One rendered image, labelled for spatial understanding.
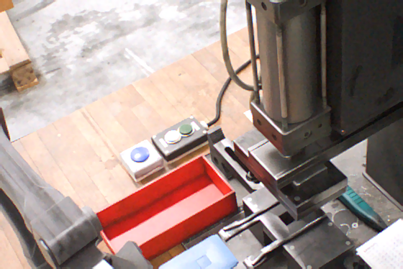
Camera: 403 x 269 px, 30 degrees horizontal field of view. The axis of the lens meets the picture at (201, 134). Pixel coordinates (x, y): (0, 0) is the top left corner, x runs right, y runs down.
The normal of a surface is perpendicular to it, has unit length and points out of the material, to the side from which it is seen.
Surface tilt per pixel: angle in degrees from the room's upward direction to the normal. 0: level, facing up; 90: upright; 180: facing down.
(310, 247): 0
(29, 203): 17
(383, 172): 90
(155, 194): 90
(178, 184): 90
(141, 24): 0
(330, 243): 0
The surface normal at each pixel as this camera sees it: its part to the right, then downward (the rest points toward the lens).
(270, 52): -0.58, 0.64
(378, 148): -0.85, 0.45
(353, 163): -0.12, -0.68
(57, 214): 0.07, -0.51
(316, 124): 0.52, 0.58
